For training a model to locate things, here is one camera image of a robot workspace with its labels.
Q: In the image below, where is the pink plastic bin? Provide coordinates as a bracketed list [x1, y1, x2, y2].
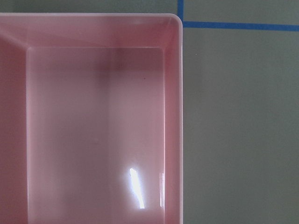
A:
[0, 13, 183, 224]

